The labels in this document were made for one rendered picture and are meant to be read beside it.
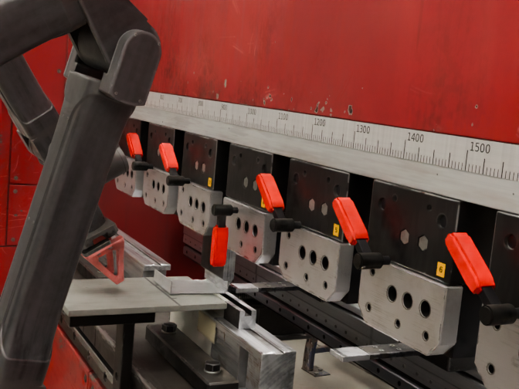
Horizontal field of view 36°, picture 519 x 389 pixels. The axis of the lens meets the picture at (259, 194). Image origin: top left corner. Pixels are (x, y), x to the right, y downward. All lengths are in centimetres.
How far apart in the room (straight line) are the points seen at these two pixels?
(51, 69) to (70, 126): 137
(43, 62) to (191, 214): 87
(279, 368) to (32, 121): 52
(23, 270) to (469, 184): 44
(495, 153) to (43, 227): 43
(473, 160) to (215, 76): 64
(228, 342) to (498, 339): 63
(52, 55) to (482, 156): 153
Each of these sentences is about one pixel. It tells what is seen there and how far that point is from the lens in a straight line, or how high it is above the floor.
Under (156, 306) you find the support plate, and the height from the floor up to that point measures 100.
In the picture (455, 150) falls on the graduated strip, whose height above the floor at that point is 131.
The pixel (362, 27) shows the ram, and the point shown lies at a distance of 97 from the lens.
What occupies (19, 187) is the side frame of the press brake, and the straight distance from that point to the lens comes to 216.
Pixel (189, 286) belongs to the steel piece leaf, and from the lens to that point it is 141.
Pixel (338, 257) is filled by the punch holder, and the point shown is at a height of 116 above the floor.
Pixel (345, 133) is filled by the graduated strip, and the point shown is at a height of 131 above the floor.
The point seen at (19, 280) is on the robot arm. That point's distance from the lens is 81.
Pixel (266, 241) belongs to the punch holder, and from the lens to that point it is 116.
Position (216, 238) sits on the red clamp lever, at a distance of 122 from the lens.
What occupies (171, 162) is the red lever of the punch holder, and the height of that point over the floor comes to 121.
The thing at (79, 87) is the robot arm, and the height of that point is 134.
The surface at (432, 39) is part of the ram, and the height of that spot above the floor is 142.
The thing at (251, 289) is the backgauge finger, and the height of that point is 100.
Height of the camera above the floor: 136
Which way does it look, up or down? 8 degrees down
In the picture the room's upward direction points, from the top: 5 degrees clockwise
